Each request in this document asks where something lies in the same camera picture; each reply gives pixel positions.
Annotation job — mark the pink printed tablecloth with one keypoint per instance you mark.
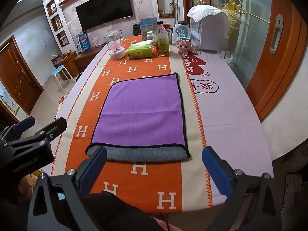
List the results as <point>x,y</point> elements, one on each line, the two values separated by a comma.
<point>231,105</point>

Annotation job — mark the clear blender cup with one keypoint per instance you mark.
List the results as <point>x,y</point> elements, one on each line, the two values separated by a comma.
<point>116,47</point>

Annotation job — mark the glass bottle yellow liquid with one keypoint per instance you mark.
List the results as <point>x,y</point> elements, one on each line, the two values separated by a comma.
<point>162,43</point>

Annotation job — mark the blue round stool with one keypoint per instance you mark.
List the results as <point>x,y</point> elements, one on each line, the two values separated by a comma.
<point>60,71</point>

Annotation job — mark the orange sliding door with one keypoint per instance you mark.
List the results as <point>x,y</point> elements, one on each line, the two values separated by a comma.
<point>288,60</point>

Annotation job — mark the purple towel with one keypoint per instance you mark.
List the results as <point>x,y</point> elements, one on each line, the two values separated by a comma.
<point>139,115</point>

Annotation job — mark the blue printed bag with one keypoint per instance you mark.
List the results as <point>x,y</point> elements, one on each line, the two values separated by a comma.
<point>83,42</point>

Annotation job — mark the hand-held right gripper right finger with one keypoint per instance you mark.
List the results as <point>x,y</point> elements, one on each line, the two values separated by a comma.
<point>216,173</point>

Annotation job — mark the black flat television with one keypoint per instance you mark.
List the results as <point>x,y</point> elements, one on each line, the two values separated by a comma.
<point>104,8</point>

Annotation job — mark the white cloth cover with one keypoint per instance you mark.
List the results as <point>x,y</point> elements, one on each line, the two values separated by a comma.
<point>204,12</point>

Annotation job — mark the gold ornament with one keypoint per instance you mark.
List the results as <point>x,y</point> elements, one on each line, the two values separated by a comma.
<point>232,4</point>

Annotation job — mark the wall poster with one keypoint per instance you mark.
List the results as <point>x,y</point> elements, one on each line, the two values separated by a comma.
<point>8,102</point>

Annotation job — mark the small white-lidded jar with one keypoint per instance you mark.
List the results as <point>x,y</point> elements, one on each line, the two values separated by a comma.
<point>150,35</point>

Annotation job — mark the wooden room door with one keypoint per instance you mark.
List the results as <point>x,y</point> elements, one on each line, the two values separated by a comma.
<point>16,77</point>

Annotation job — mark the red gift box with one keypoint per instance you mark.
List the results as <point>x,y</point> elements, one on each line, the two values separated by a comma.
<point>57,59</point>

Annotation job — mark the blue cardboard box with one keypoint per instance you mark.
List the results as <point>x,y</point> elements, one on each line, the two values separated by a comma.
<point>147,25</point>

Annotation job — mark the glass snow globe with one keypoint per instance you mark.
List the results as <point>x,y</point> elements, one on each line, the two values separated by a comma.
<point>182,32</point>

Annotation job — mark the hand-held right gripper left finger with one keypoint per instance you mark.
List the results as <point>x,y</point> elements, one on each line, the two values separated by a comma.
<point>93,170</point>

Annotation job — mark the black small appliance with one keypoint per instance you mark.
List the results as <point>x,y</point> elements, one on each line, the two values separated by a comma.
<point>136,30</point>

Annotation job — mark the orange patterned blanket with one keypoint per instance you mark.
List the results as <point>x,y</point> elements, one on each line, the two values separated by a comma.
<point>120,180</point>

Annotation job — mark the pink plush toy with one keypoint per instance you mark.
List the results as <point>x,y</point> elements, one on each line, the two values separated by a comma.
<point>185,46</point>

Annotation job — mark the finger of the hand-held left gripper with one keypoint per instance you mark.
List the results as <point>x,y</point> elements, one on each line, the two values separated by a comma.
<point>54,127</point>
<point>24,124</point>

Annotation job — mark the papers on floor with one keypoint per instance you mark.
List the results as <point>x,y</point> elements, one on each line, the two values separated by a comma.
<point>62,103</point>

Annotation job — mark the person's dark clothing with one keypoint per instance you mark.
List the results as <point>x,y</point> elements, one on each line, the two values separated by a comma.
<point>115,211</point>

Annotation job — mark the wooden television cabinet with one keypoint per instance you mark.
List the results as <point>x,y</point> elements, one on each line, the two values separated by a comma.
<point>81,59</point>

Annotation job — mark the white water dispenser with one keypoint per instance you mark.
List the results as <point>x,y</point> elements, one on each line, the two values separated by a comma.
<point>211,35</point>

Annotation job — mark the green tissue pack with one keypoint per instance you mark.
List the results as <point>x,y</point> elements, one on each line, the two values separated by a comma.
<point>139,51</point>

